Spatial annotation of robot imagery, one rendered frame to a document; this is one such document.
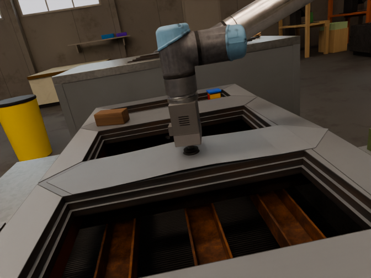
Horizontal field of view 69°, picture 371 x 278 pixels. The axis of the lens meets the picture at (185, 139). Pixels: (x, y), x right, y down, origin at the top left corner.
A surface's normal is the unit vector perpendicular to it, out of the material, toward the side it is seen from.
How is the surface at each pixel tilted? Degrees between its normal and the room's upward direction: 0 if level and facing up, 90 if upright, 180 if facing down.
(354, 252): 0
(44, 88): 90
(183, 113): 90
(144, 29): 90
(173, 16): 90
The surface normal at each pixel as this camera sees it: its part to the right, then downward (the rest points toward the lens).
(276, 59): 0.12, 0.35
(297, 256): -0.14, -0.92
